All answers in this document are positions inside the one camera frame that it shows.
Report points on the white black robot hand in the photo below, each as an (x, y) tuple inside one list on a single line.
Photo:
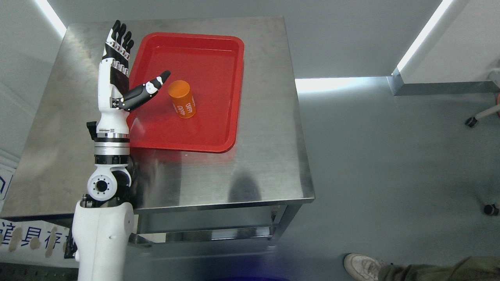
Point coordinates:
[(113, 93)]

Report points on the orange cylindrical capacitor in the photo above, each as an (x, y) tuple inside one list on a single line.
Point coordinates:
[(182, 99)]

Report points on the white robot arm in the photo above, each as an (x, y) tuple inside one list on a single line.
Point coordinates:
[(103, 218)]

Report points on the red plastic tray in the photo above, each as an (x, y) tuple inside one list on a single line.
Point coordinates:
[(197, 108)]

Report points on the stainless steel table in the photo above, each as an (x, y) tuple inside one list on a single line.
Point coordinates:
[(267, 165)]

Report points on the blue white floor sign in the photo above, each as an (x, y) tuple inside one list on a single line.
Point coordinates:
[(28, 241)]

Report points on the white sneaker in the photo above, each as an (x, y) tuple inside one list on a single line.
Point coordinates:
[(362, 268)]

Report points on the chair caster leg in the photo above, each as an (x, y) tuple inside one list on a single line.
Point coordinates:
[(473, 121)]

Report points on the black caster wheel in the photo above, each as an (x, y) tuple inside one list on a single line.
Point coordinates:
[(491, 210)]

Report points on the olive trouser leg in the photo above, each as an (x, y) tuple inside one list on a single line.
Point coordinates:
[(473, 268)]

